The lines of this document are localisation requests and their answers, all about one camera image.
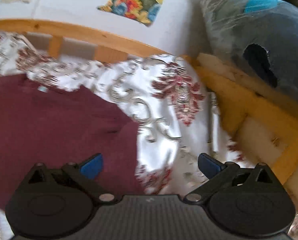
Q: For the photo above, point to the plastic wrapped blue bundle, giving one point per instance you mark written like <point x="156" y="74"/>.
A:
<point x="260" y="37"/>

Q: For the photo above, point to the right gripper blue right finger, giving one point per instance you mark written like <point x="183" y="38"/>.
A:
<point x="218" y="173"/>

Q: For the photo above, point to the wooden bed frame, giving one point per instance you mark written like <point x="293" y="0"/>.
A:
<point x="264" y="122"/>

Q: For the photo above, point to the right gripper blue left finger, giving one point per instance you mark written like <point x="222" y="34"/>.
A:
<point x="83" y="174"/>

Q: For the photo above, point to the maroon sweater garment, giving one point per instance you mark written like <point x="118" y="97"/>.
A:
<point x="54" y="127"/>

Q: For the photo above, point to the white floral satin bedspread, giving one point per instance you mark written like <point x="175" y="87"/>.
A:
<point x="171" y="136"/>

